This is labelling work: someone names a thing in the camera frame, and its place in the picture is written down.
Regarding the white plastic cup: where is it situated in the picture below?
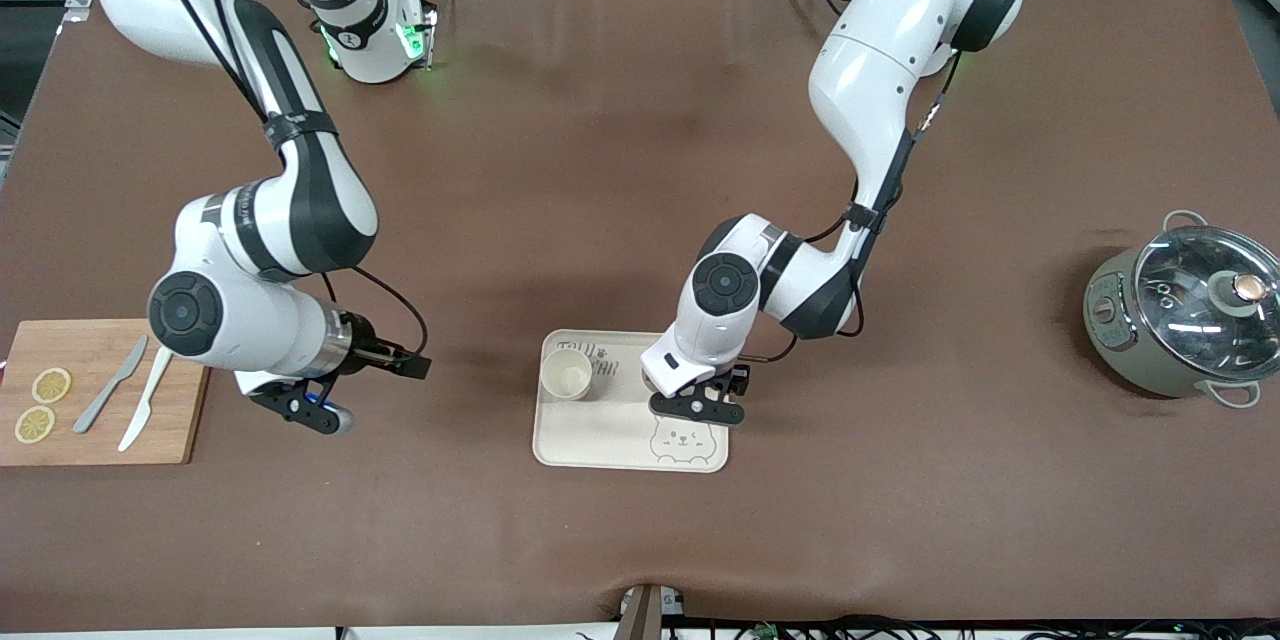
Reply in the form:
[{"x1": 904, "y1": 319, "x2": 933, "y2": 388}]
[{"x1": 540, "y1": 348, "x2": 594, "y2": 402}]

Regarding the cream bear print tray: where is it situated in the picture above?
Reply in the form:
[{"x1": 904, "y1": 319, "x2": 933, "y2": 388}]
[{"x1": 532, "y1": 329, "x2": 731, "y2": 474}]

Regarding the white plastic knife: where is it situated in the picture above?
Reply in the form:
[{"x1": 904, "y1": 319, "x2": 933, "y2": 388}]
[{"x1": 118, "y1": 348, "x2": 175, "y2": 453}]

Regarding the brown table cover mat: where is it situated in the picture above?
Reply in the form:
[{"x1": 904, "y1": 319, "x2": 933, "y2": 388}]
[{"x1": 0, "y1": 0, "x2": 1280, "y2": 633}]

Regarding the grey plastic knife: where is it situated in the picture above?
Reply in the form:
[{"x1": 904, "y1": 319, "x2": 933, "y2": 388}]
[{"x1": 73, "y1": 334, "x2": 149, "y2": 436}]

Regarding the bamboo cutting board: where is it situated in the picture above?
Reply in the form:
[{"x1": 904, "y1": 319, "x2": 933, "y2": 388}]
[{"x1": 0, "y1": 318, "x2": 211, "y2": 467}]

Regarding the grey-green electric cooking pot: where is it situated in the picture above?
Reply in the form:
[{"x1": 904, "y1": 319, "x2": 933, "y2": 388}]
[{"x1": 1083, "y1": 210, "x2": 1280, "y2": 409}]

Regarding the glass pot lid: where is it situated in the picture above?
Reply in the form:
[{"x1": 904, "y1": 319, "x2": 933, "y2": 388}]
[{"x1": 1133, "y1": 228, "x2": 1280, "y2": 383}]

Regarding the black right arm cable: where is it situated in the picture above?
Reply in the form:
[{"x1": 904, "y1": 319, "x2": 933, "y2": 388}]
[{"x1": 140, "y1": 0, "x2": 431, "y2": 361}]

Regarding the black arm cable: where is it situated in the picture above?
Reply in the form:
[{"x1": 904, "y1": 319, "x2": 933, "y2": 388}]
[
  {"x1": 140, "y1": 0, "x2": 431, "y2": 361},
  {"x1": 745, "y1": 50, "x2": 966, "y2": 366}
]

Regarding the table edge clamp post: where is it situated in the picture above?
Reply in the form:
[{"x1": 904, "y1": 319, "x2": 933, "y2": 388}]
[{"x1": 618, "y1": 583, "x2": 687, "y2": 640}]

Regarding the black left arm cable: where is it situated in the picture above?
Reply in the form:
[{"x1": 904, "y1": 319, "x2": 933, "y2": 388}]
[{"x1": 745, "y1": 50, "x2": 966, "y2": 366}]

